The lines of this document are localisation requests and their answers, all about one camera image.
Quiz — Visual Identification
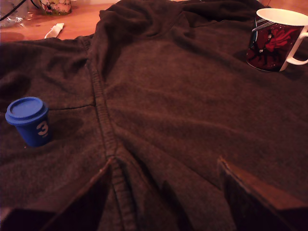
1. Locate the red printed mug white handle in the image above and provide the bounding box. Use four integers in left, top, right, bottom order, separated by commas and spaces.
245, 8, 308, 73

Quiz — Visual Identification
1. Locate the white paper scrap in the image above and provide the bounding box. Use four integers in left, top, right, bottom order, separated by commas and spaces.
44, 23, 65, 39

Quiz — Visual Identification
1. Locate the black cable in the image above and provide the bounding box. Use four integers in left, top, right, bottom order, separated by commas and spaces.
0, 0, 27, 21

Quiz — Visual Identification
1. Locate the large clear water bottle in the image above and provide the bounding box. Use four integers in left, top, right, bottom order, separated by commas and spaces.
0, 0, 30, 27

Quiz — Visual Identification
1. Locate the blue coffee capsule numbered three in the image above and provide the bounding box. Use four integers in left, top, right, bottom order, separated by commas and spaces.
5, 96, 52, 147

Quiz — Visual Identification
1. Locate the yellow floral printed mug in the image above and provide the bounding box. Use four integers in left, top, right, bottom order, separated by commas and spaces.
38, 0, 72, 16

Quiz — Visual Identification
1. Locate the dark brown cloth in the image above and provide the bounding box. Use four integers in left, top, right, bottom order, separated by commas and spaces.
0, 0, 308, 231

